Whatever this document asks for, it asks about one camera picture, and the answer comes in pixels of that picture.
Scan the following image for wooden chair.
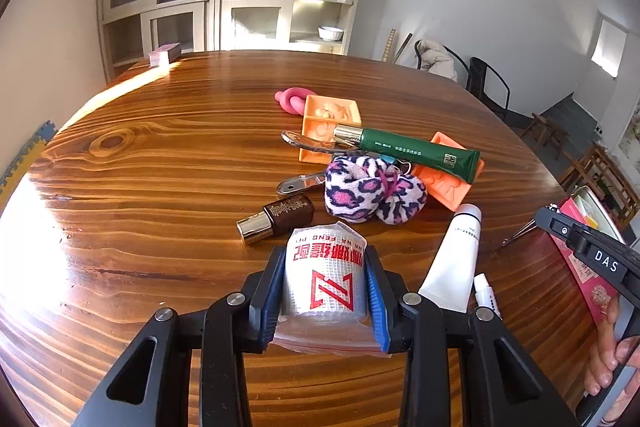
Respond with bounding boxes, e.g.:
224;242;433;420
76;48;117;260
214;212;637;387
557;142;640;228

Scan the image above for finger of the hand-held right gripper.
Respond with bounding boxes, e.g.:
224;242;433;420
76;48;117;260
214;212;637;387
534;206;583;255

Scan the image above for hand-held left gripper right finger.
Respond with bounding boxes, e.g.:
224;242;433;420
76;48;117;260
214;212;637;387
366;247;573;427

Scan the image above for bagged white bandage roll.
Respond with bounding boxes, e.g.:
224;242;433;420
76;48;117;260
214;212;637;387
270;221;393;358

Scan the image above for orange mould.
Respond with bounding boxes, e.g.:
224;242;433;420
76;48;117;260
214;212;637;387
411;132;486;211

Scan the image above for white jacket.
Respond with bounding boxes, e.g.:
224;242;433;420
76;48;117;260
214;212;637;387
417;39;458;82

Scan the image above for wall window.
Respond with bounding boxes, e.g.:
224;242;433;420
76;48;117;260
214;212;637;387
591;12;629;78

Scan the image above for green tube gold cap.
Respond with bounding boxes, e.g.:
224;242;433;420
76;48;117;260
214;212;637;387
332;123;481;184

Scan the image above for person's right hand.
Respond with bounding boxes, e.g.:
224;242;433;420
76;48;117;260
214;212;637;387
584;293;627;398

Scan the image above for orange embossed cube block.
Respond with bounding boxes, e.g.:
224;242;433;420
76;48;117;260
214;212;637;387
299;94;362;164

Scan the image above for foam puzzle mat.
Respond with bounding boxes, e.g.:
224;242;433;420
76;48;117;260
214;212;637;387
0;121;58;202

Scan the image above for wooden stick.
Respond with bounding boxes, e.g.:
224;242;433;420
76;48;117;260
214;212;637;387
395;34;415;64

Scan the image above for wooden stool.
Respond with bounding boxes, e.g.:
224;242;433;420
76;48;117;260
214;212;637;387
520;112;571;160

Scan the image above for metal tweezers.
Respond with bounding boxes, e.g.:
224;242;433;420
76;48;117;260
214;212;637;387
501;218;540;249

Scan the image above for large white tube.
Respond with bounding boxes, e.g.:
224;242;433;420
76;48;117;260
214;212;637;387
417;203;483;314

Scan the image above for small white tube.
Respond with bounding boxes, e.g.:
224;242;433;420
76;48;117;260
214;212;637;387
473;273;502;320

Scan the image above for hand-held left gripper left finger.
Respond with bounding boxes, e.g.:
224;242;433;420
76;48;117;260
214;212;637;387
72;247;288;427

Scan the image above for metal nutcracker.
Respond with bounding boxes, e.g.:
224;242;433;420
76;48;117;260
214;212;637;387
276;130;362;198

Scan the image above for leopard print fluffy scrunchie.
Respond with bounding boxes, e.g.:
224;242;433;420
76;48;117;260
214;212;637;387
324;155;429;226

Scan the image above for pink knot toy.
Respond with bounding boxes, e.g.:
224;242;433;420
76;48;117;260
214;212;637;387
274;87;321;116

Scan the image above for brown bottle gold cap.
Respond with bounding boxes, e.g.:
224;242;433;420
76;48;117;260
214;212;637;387
236;194;316;247

